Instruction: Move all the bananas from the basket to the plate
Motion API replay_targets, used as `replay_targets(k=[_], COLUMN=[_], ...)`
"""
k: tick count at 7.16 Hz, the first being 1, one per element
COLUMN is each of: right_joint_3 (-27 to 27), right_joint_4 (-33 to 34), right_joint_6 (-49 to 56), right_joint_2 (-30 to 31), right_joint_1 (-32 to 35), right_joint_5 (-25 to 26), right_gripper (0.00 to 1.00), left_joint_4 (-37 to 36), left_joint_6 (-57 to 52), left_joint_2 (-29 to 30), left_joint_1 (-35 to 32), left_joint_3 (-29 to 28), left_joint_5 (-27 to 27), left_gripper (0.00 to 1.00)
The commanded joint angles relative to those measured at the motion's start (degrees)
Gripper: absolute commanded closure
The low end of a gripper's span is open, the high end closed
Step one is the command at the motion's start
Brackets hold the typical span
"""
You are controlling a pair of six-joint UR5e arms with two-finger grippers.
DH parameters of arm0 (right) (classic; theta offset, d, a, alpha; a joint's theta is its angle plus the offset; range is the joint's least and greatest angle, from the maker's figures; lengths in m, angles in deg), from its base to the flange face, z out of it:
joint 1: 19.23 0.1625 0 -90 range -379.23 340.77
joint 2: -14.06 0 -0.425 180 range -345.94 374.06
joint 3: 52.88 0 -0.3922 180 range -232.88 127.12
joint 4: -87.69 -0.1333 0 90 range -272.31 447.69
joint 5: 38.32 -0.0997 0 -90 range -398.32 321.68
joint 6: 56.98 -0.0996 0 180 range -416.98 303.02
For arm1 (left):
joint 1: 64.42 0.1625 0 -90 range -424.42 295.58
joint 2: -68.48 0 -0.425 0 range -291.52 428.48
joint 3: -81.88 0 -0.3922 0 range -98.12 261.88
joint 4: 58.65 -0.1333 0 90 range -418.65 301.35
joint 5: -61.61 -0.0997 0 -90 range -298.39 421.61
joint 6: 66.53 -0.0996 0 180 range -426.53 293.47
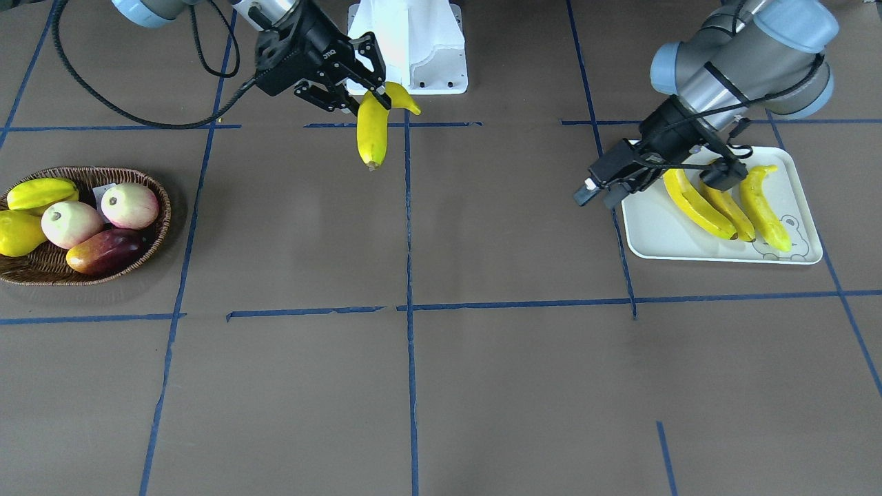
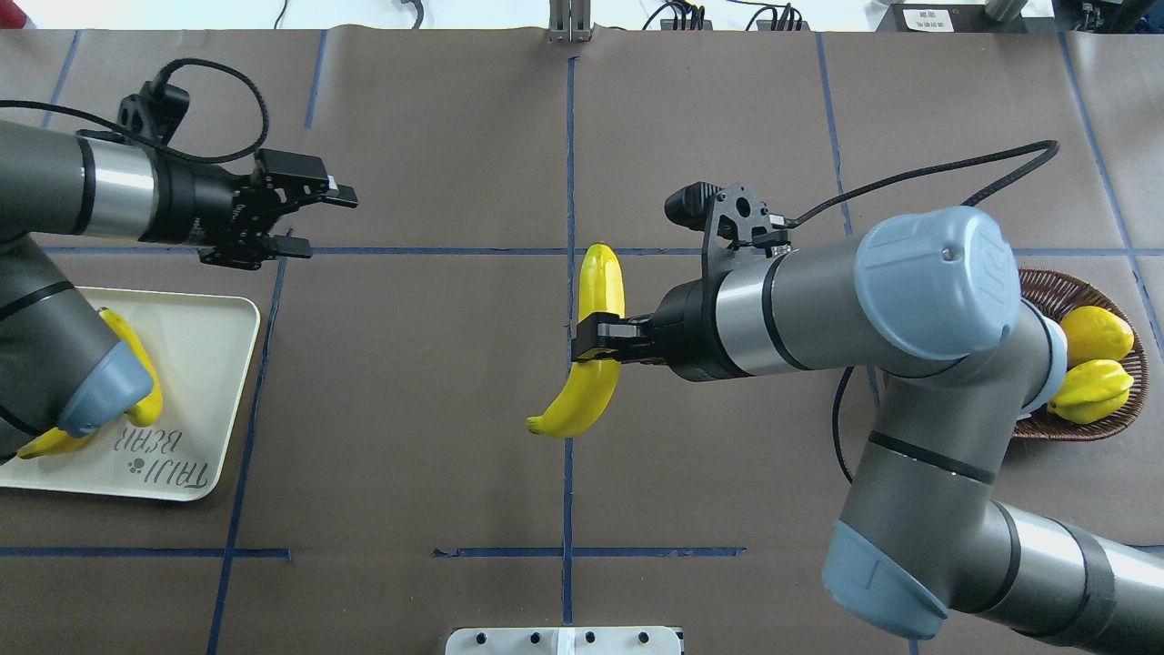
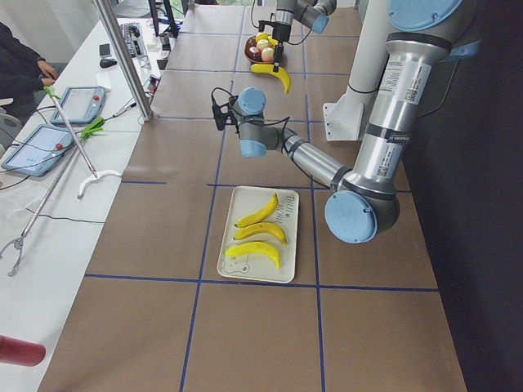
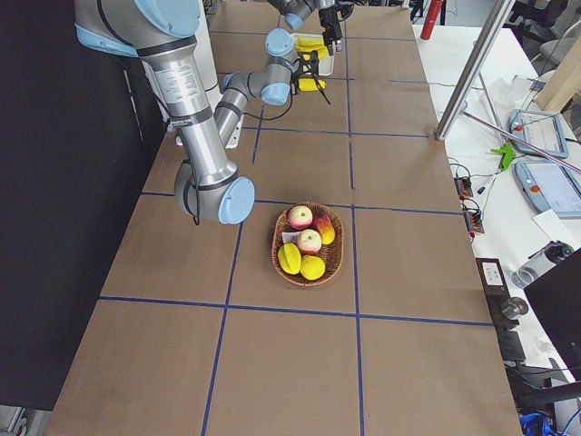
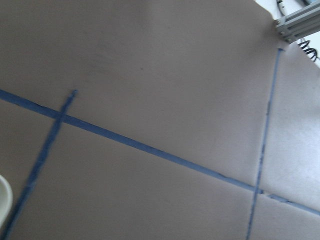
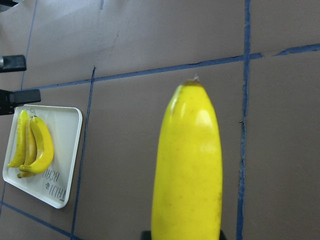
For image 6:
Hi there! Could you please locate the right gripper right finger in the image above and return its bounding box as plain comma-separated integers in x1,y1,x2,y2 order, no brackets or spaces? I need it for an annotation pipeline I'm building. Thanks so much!
219,231,227,240

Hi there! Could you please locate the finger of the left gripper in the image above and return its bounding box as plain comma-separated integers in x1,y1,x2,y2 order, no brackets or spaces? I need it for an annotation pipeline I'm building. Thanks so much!
0,55,27,73
0,89,41,116

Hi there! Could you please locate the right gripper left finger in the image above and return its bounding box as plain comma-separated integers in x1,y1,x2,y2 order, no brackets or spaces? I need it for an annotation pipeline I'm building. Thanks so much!
141,230,152,240

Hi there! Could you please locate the yellow banana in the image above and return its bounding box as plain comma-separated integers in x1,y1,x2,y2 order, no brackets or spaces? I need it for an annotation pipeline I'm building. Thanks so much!
7,110,30,168
151,80,223,240
19,115,54,175
23,119,37,166

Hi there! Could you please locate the white bear tray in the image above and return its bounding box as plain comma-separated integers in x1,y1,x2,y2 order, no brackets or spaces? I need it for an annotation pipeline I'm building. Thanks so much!
2,104,83,209

